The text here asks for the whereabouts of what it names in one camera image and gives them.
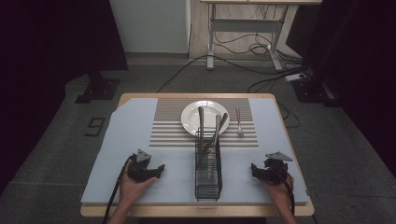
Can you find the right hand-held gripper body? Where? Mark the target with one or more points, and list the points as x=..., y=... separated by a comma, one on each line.
x=275, y=171

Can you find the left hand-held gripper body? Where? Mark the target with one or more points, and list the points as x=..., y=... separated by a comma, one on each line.
x=138, y=170

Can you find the person's left hand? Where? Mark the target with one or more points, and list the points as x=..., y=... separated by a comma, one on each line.
x=132, y=188

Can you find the person's right hand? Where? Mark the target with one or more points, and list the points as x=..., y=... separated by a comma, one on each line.
x=278, y=191

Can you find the light blue foam mat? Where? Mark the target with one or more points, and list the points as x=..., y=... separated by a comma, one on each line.
x=130, y=130

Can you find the silver fork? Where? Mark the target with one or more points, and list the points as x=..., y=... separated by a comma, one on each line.
x=239, y=124

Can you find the white round plate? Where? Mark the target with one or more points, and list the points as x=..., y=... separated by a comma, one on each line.
x=190, y=119

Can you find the silver table knife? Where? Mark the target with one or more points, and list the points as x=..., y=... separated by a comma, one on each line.
x=217, y=124

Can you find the silver spoon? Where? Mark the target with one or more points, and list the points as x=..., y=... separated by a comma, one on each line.
x=223, y=119

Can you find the striped placemat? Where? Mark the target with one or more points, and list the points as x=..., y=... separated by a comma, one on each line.
x=169, y=109

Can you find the black stand base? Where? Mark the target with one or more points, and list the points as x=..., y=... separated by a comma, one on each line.
x=99, y=90
x=314, y=91

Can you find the white power strip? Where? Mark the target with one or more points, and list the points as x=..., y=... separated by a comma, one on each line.
x=295, y=76

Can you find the white-legged desk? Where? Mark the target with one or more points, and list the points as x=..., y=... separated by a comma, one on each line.
x=246, y=25

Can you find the dark curtain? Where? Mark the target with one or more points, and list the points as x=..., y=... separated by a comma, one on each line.
x=53, y=37
x=358, y=46

